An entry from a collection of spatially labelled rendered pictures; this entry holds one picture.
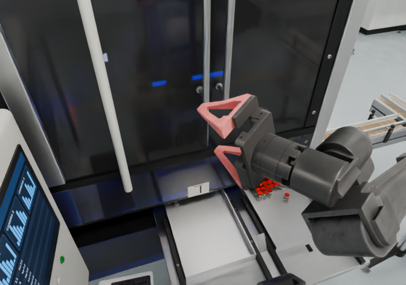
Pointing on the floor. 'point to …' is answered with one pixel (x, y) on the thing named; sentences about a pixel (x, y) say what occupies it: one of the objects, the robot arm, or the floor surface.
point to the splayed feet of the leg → (383, 258)
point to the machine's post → (342, 57)
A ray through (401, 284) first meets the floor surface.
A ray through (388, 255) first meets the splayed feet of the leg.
